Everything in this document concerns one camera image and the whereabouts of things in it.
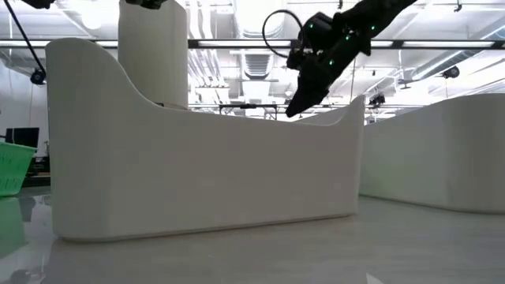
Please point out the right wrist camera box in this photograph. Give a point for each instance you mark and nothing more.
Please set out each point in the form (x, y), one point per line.
(300, 55)

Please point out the black background stand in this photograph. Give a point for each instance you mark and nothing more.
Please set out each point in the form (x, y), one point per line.
(248, 106)

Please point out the green plastic basket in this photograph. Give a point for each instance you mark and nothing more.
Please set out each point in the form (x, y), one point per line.
(13, 169)

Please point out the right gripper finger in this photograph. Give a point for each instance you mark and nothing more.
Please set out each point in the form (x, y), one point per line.
(309, 96)

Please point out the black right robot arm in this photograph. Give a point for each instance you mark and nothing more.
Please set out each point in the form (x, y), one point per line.
(375, 19)

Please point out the black round fixture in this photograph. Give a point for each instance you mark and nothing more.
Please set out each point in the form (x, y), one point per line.
(38, 76)
(451, 72)

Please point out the black horizontal ceiling beam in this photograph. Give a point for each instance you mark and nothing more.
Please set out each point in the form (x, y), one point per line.
(236, 43)

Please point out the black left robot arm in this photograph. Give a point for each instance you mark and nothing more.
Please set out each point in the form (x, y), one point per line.
(39, 3)

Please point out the white plastic basket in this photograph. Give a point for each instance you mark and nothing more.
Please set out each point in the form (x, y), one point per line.
(434, 158)
(197, 173)

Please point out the black computer monitor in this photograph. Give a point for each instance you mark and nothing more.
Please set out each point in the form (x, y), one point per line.
(23, 137)

